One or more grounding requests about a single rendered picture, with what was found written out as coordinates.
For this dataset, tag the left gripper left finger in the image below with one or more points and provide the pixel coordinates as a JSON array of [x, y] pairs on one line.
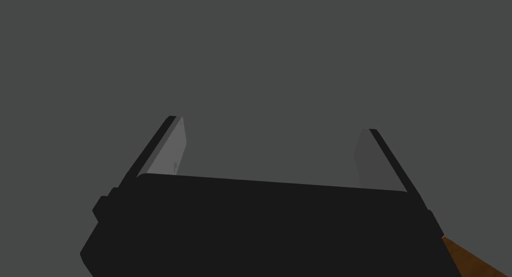
[[166, 153]]

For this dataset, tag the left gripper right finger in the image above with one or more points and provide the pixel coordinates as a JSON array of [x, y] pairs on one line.
[[378, 161]]

